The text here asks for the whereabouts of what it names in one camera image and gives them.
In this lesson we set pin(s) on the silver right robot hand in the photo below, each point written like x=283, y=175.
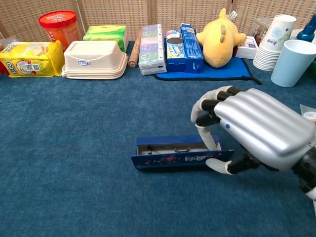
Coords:
x=264, y=123

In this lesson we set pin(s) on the thin metal-framed eyeglasses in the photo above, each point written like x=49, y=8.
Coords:
x=181, y=149

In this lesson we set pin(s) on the clear bag with beige cloth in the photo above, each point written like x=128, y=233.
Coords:
x=308, y=114

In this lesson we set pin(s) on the light blue plastic cup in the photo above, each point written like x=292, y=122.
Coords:
x=288, y=64

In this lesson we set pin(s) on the blue cloth mat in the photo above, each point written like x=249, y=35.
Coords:
x=222, y=72

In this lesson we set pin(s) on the small white box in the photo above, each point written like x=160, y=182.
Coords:
x=247, y=51

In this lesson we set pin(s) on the stack of white paper cups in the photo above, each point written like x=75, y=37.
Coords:
x=274, y=37

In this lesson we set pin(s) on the yellow plush toy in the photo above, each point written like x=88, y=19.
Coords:
x=218, y=42

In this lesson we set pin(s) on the clear pack brown snacks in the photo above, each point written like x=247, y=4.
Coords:
x=259, y=27

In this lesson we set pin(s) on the dark blue spray bottle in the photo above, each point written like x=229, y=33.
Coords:
x=307, y=30

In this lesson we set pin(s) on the dark blue carton box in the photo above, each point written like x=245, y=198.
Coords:
x=192, y=47

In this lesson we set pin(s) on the blue yellow cookie box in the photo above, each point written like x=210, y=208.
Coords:
x=174, y=49

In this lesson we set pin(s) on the pastel multicolour tissue pack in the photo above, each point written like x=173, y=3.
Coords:
x=151, y=49

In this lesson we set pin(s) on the wooden rolling pin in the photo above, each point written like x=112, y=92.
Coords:
x=134, y=54

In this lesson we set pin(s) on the green tissue pack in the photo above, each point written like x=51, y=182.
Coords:
x=106, y=33

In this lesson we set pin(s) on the beige plastic lunch box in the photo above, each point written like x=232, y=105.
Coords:
x=93, y=59

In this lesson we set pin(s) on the woven rattan folding screen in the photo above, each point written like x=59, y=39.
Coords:
x=116, y=12

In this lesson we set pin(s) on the orange tub with red lid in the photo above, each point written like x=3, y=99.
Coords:
x=60, y=27

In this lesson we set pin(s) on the yellow biscuit pack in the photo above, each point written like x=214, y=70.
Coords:
x=32, y=59

